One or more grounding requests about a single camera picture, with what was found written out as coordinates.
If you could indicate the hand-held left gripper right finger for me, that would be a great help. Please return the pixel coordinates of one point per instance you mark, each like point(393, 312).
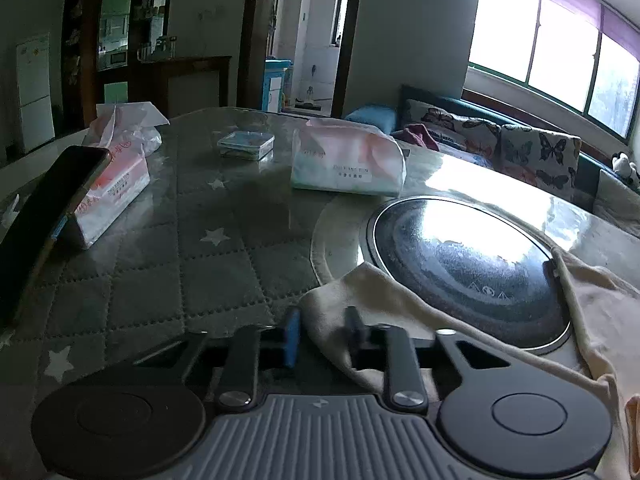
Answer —
point(356, 332)

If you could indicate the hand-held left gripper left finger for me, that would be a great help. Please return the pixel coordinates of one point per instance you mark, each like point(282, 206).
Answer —
point(291, 340)

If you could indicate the cream knit garment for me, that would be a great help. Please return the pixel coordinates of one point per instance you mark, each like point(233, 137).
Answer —
point(600, 320)

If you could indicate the round induction cooktop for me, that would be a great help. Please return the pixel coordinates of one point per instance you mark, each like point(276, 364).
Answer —
point(465, 260)

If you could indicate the pastel tissue pack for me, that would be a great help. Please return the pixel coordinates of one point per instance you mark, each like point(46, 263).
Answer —
point(345, 160)

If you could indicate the small clear plastic box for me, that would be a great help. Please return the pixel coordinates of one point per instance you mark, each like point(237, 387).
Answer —
point(245, 144)

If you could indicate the pink cloth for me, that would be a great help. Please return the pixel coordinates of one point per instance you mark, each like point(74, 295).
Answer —
point(415, 136)

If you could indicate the white butterfly print cloth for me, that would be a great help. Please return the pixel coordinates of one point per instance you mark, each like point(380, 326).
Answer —
point(470, 157)

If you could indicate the red print tissue pack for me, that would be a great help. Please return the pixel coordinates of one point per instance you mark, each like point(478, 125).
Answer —
point(115, 190)

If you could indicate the flat butterfly print pillow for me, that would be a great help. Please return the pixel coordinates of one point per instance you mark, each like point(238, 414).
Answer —
point(450, 120)

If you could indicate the blue corner sofa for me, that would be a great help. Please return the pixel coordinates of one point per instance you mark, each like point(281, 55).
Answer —
point(465, 107)

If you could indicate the upright butterfly print pillow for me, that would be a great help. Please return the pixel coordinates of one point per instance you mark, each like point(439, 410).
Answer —
point(540, 160)

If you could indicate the light blue cabinet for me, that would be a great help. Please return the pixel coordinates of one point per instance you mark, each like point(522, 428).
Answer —
point(276, 85)

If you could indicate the black smartphone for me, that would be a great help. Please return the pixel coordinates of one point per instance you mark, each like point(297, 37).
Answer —
point(45, 220)

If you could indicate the dark wooden sideboard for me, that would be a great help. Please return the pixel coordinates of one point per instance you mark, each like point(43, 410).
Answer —
point(190, 85)

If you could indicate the grey pillow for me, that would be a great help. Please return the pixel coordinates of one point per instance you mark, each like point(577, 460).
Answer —
point(617, 205)

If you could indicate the panda plush toy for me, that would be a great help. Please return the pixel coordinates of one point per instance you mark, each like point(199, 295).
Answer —
point(625, 170)

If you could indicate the microwave oven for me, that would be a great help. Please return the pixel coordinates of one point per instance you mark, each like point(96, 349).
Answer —
point(111, 60)

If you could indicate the large window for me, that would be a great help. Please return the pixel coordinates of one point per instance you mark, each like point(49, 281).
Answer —
point(560, 45)

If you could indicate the white refrigerator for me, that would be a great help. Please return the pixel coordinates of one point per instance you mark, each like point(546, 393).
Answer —
point(35, 95)

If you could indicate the dark wooden shelf unit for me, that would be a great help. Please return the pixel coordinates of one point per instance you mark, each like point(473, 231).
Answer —
point(150, 5)

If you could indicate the dark wooden door frame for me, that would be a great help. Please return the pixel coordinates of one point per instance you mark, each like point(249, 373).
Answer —
point(250, 35)

